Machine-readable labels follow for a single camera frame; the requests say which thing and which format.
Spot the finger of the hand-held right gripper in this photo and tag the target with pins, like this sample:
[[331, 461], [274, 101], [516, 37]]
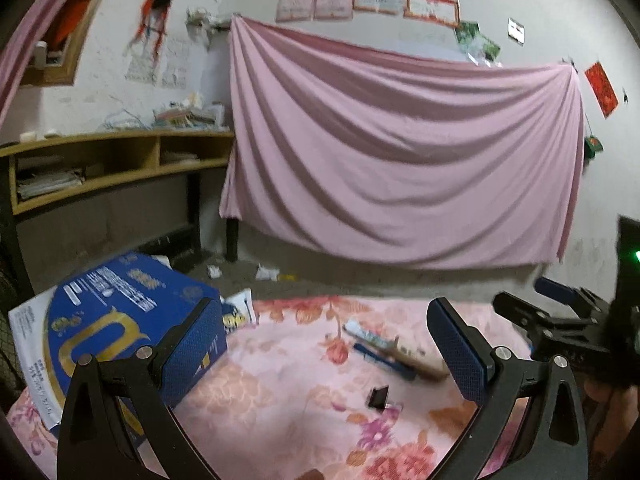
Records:
[[515, 307], [552, 287]]

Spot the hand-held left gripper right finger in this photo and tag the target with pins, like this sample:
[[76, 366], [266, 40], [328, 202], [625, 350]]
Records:
[[457, 350]]

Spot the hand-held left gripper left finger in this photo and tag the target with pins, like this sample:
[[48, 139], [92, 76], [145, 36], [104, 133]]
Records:
[[192, 355]]

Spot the brown wooden stick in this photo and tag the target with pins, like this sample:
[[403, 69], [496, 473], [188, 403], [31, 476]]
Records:
[[430, 371]]

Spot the blue plastic stick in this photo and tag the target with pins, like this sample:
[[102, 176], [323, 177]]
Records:
[[380, 360]]

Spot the white squeezed tube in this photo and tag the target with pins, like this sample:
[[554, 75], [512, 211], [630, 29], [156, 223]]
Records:
[[367, 335]]

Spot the person's right hand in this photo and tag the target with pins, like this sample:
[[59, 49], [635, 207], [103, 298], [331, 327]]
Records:
[[600, 395]]

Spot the small yellow blue packet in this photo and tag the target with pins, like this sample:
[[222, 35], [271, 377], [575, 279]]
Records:
[[239, 312]]

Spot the crumpled white paper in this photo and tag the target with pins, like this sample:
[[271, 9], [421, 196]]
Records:
[[266, 271], [214, 271]]

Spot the blue cardboard box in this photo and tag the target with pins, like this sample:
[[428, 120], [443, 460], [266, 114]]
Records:
[[115, 300]]

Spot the pink floral quilt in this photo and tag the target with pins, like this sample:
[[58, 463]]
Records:
[[280, 400]]

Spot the green hanging cap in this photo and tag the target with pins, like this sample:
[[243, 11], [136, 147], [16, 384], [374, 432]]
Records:
[[594, 146]]

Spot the pink hanging sheet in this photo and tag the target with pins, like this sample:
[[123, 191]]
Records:
[[400, 160]]

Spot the thin pile of papers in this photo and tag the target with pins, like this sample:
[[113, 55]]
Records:
[[180, 158]]

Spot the stack of papers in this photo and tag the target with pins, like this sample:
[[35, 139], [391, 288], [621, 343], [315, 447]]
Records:
[[50, 185]]

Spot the wooden desk shelf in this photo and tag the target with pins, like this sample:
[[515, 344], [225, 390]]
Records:
[[125, 135]]

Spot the stack of books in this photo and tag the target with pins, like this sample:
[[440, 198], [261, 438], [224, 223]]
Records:
[[190, 117]]

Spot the green photo print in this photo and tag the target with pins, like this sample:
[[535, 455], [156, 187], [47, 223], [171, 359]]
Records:
[[487, 51], [466, 35]]

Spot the small white bottle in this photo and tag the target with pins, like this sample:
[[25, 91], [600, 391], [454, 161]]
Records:
[[40, 55]]

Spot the pink curtain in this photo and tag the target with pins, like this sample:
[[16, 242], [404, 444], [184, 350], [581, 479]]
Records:
[[35, 35]]

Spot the orange cloth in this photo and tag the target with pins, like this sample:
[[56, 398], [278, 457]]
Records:
[[80, 5]]

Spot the red paper wall decoration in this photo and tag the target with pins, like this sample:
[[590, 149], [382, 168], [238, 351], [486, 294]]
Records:
[[601, 90]]

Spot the black wall hook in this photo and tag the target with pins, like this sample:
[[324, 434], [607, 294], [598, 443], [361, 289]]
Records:
[[626, 96]]

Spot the small black silver wall plate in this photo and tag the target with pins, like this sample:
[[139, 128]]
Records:
[[516, 30]]

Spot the white paper wall chart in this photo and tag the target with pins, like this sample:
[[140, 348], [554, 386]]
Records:
[[175, 67], [144, 65]]

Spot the wooden window frame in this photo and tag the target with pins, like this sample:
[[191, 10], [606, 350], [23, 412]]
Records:
[[55, 77]]

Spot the metal wall rack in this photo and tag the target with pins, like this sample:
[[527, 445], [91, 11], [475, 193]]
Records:
[[207, 20]]

